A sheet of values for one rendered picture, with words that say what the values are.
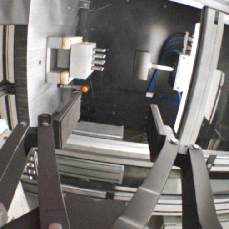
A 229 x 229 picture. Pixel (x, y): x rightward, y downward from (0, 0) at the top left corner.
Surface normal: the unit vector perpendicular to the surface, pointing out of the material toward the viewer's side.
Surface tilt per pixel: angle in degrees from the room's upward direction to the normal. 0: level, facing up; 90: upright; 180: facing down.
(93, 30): 90
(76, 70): 90
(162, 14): 90
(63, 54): 90
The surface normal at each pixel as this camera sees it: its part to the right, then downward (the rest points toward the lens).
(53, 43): -0.07, 0.40
